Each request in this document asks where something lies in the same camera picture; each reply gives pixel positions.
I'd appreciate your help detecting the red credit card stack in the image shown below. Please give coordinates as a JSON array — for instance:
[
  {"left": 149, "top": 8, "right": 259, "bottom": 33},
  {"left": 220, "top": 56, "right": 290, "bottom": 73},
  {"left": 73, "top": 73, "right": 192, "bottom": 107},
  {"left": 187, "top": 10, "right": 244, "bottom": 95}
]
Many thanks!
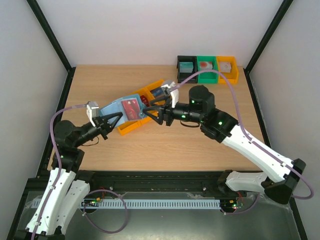
[{"left": 140, "top": 95, "right": 150, "bottom": 107}]

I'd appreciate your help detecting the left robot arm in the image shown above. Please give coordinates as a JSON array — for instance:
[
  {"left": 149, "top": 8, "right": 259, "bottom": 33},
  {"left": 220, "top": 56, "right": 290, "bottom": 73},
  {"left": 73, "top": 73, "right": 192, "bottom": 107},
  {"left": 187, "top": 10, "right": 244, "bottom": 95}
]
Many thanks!
[{"left": 13, "top": 112, "right": 123, "bottom": 240}]

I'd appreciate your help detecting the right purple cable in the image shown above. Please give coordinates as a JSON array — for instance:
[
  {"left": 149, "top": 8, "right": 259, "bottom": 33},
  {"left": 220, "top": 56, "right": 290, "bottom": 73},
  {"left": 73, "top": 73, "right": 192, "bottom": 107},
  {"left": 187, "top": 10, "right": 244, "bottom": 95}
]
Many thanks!
[{"left": 171, "top": 70, "right": 315, "bottom": 216}]

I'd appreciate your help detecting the yellow bin with red cards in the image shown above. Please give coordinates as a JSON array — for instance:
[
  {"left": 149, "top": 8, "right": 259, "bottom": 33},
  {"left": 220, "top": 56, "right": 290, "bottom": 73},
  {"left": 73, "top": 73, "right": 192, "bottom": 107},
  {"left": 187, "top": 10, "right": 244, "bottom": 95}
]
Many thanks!
[{"left": 135, "top": 87, "right": 155, "bottom": 126}]

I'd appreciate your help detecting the grey card deck in green bin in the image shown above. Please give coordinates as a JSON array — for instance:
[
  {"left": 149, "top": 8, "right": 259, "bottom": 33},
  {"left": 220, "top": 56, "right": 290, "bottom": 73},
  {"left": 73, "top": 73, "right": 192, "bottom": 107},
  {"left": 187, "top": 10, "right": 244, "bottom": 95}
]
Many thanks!
[{"left": 199, "top": 61, "right": 214, "bottom": 71}]

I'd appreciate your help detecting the black frame post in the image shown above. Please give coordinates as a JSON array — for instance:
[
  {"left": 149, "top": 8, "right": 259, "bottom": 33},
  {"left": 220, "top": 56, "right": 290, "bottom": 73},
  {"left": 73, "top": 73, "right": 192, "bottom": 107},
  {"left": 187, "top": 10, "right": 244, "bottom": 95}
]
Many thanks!
[
  {"left": 244, "top": 0, "right": 294, "bottom": 75},
  {"left": 26, "top": 0, "right": 76, "bottom": 75}
]

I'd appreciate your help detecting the blue credit card stack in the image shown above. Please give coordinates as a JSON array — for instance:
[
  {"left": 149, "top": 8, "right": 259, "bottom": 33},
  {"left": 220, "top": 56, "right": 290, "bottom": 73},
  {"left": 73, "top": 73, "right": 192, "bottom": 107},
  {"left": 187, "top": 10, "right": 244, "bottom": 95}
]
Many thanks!
[{"left": 150, "top": 87, "right": 164, "bottom": 98}]

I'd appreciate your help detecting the black frame post right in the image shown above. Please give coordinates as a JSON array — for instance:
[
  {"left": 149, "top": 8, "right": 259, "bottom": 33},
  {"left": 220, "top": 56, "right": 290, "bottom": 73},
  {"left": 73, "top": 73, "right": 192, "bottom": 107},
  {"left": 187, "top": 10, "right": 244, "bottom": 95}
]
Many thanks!
[{"left": 244, "top": 0, "right": 294, "bottom": 75}]

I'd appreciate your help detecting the yellow bin with blue cards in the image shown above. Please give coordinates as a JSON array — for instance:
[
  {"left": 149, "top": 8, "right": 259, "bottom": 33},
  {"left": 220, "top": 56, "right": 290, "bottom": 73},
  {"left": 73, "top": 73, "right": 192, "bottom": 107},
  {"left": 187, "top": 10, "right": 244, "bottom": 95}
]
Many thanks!
[{"left": 146, "top": 79, "right": 165, "bottom": 99}]

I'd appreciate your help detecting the green storage bin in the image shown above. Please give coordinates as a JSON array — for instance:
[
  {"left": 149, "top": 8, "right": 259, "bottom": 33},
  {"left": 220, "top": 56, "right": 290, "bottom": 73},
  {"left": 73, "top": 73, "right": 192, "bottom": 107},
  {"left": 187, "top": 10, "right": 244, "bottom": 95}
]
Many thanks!
[{"left": 197, "top": 56, "right": 218, "bottom": 84}]

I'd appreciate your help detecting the orange storage bin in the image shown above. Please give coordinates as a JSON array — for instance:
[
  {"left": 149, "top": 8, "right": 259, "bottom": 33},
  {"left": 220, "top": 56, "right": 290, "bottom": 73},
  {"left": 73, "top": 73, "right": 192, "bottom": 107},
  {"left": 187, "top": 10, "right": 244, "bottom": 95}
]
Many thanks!
[{"left": 216, "top": 56, "right": 239, "bottom": 84}]

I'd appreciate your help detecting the black storage bin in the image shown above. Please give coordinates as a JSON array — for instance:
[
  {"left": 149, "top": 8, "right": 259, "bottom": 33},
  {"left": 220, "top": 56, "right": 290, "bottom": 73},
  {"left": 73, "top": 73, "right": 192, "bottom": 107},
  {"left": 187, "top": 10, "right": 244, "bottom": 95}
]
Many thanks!
[{"left": 176, "top": 55, "right": 198, "bottom": 83}]

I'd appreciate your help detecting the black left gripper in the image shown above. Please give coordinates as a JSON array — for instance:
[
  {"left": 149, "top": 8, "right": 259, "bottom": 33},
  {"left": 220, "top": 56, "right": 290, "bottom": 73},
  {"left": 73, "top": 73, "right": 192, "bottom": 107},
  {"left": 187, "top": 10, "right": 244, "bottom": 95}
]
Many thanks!
[{"left": 74, "top": 110, "right": 123, "bottom": 147}]

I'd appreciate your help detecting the blue card holder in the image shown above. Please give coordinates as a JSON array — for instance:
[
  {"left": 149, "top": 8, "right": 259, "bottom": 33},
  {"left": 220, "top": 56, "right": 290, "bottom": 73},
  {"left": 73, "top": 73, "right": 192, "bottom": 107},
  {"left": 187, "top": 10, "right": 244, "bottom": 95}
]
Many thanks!
[{"left": 99, "top": 93, "right": 147, "bottom": 127}]

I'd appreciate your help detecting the purple cable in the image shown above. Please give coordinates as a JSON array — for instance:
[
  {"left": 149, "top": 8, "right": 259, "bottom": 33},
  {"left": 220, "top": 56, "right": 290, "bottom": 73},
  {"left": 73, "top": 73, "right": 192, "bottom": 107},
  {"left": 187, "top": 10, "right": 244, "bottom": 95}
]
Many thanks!
[
  {"left": 31, "top": 104, "right": 128, "bottom": 240},
  {"left": 171, "top": 70, "right": 315, "bottom": 216}
]

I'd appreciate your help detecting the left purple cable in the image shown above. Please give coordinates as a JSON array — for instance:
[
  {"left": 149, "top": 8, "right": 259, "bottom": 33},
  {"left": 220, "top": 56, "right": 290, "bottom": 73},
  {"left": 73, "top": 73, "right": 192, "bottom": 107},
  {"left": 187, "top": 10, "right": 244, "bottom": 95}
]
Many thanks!
[{"left": 31, "top": 104, "right": 128, "bottom": 240}]

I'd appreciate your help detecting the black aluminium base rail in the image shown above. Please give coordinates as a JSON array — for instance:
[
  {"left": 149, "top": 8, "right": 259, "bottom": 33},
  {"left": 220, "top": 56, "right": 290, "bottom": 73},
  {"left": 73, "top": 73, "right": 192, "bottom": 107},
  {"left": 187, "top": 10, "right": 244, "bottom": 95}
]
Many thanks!
[{"left": 23, "top": 170, "right": 292, "bottom": 198}]

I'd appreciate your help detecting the teal card deck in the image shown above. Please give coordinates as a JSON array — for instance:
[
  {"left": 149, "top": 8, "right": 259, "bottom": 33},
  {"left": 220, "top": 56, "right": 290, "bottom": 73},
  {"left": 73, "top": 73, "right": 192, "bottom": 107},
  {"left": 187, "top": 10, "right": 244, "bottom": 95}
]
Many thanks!
[{"left": 179, "top": 61, "right": 194, "bottom": 73}]

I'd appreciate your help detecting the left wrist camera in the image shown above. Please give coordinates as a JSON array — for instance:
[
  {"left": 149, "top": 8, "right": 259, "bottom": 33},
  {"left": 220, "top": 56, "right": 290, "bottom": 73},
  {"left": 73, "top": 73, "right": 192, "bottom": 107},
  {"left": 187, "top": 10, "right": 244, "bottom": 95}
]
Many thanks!
[{"left": 86, "top": 101, "right": 100, "bottom": 127}]

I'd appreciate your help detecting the black frame post left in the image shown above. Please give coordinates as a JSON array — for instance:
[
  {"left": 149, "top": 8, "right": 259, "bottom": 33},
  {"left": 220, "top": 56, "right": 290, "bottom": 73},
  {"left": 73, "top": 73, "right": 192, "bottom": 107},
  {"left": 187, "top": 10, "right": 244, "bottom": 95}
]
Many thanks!
[{"left": 26, "top": 0, "right": 76, "bottom": 75}]

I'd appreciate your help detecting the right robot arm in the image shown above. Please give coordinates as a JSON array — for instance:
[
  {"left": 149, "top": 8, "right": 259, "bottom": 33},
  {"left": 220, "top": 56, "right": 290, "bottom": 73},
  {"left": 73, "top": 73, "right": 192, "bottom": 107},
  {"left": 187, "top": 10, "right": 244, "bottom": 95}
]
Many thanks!
[{"left": 142, "top": 85, "right": 306, "bottom": 205}]

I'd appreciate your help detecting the light blue cable duct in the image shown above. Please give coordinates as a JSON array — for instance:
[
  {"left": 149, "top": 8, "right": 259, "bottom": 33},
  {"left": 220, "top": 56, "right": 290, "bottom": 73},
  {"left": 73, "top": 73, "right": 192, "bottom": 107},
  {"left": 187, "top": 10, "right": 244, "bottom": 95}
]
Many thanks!
[{"left": 76, "top": 198, "right": 221, "bottom": 210}]

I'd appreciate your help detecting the grey deck in orange bin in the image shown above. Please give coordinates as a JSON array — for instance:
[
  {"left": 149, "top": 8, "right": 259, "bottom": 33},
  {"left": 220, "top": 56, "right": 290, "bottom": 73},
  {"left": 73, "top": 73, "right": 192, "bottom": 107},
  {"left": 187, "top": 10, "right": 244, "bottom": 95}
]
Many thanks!
[{"left": 219, "top": 61, "right": 232, "bottom": 74}]

